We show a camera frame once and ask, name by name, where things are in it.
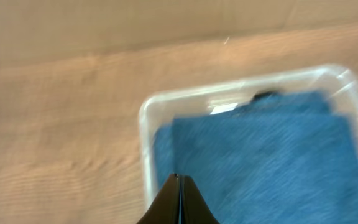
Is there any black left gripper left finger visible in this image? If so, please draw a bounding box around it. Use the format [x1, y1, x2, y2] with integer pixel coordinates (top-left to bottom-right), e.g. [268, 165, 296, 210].
[137, 174, 179, 224]

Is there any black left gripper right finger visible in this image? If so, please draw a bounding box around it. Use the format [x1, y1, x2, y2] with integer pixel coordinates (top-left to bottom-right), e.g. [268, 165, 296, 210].
[181, 176, 219, 224]

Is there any teal blue towel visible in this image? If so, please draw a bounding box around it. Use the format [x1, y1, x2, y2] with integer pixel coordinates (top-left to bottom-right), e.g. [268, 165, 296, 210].
[154, 91, 358, 223]

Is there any black cloth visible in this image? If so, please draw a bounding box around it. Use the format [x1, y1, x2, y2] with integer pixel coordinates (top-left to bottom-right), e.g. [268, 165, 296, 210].
[251, 90, 281, 101]

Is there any white label in bin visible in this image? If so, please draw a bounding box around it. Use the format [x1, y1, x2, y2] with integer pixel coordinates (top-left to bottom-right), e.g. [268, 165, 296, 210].
[210, 103, 238, 114]

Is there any clear plastic storage bin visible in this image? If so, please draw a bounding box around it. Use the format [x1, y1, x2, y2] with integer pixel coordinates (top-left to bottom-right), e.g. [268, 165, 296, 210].
[139, 65, 358, 223]

